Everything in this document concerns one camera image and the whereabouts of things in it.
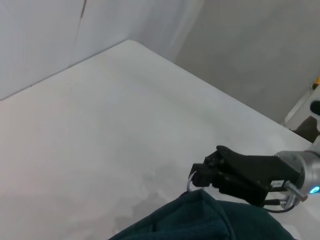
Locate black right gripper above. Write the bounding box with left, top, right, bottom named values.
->
left=191, top=145, right=304, bottom=208

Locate dark teal insulated bag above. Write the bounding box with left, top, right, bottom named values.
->
left=108, top=171, right=297, bottom=240

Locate right arm connector cable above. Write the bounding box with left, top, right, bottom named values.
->
left=263, top=181, right=308, bottom=214

